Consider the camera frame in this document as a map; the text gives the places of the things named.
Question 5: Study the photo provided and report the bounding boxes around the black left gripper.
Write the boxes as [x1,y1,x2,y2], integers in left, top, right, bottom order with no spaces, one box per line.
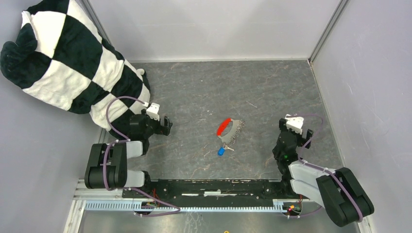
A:
[141,109,172,138]

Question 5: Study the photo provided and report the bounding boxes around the metal key holder red handle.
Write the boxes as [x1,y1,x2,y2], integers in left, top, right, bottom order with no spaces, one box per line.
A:
[216,118,245,145]

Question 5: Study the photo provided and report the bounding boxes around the keys with blue tag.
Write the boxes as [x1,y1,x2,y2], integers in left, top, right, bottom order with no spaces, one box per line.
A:
[217,145,234,156]

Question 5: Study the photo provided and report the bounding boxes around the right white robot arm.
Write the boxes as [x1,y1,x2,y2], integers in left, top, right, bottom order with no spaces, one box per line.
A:
[272,114,375,227]

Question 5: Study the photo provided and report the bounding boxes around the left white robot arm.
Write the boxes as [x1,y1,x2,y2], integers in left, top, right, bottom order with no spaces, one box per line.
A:
[84,114,172,198]

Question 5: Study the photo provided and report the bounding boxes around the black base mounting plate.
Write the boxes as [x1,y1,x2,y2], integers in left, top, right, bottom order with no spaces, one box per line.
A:
[141,179,301,208]

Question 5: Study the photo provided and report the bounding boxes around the checkered black white plush cloth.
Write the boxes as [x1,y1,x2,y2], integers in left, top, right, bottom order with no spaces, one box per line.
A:
[0,0,151,135]

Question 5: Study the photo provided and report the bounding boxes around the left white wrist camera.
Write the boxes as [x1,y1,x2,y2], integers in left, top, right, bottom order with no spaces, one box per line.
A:
[145,102,160,121]

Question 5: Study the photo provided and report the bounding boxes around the slotted grey cable duct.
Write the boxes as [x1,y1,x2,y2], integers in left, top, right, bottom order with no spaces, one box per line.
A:
[84,200,284,213]

